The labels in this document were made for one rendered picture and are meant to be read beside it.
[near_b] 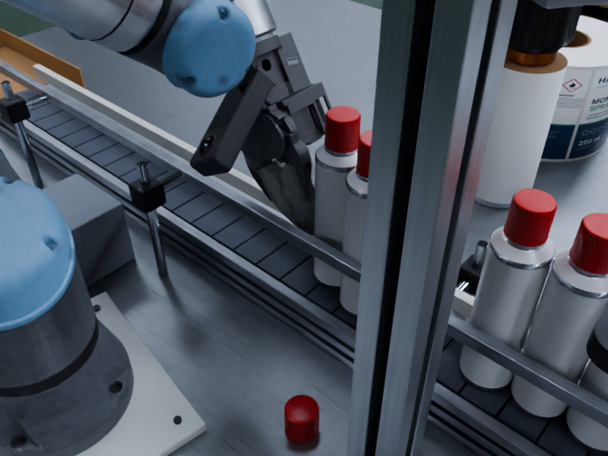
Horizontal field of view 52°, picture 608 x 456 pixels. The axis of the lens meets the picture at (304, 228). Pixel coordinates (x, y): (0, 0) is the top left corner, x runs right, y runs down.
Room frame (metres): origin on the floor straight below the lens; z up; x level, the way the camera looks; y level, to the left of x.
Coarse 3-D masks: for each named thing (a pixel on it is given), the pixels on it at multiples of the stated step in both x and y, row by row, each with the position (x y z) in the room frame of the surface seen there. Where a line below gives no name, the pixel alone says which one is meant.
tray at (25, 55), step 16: (0, 32) 1.27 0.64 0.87; (0, 48) 1.26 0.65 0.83; (16, 48) 1.24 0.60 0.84; (32, 48) 1.19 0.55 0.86; (16, 64) 1.18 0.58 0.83; (32, 64) 1.18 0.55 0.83; (48, 64) 1.16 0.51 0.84; (64, 64) 1.11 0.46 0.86; (0, 80) 1.11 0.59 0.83; (80, 80) 1.08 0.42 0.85; (0, 96) 1.04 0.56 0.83
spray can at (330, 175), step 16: (336, 112) 0.51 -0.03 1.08; (352, 112) 0.51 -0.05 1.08; (336, 128) 0.50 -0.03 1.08; (352, 128) 0.50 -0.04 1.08; (336, 144) 0.50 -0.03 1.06; (352, 144) 0.50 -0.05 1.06; (320, 160) 0.50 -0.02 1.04; (336, 160) 0.49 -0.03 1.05; (352, 160) 0.49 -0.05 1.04; (320, 176) 0.50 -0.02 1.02; (336, 176) 0.49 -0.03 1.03; (320, 192) 0.50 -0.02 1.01; (336, 192) 0.49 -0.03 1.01; (320, 208) 0.50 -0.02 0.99; (336, 208) 0.49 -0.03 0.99; (320, 224) 0.50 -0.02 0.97; (336, 224) 0.49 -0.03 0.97; (320, 240) 0.50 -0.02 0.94; (336, 240) 0.49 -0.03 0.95; (320, 272) 0.50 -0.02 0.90; (336, 272) 0.49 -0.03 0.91; (336, 288) 0.49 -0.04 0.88
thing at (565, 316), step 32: (576, 256) 0.34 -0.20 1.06; (544, 288) 0.36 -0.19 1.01; (576, 288) 0.33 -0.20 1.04; (544, 320) 0.34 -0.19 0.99; (576, 320) 0.32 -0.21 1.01; (544, 352) 0.33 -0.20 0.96; (576, 352) 0.32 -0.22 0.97; (512, 384) 0.35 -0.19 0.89; (576, 384) 0.33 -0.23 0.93; (544, 416) 0.32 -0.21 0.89
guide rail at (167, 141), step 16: (48, 80) 0.96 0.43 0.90; (64, 80) 0.94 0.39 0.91; (80, 96) 0.90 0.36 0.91; (96, 96) 0.88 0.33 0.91; (112, 112) 0.84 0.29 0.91; (128, 112) 0.83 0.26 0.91; (144, 128) 0.79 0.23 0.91; (160, 144) 0.76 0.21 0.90; (176, 144) 0.74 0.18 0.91; (224, 176) 0.67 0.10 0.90; (240, 176) 0.66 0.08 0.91; (256, 192) 0.63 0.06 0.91; (272, 208) 0.62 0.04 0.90; (464, 304) 0.44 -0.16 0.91
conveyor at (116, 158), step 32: (32, 96) 0.95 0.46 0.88; (64, 128) 0.84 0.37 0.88; (96, 128) 0.84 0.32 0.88; (96, 160) 0.75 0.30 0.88; (128, 160) 0.75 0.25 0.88; (192, 192) 0.67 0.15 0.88; (192, 224) 0.61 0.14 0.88; (224, 224) 0.60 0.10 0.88; (256, 224) 0.60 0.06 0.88; (256, 256) 0.54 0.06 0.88; (288, 256) 0.54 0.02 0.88; (320, 288) 0.49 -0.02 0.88; (352, 320) 0.44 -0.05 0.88; (448, 352) 0.40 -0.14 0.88; (448, 384) 0.36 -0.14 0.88; (512, 416) 0.33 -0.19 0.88; (544, 448) 0.30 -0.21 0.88; (576, 448) 0.29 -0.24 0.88
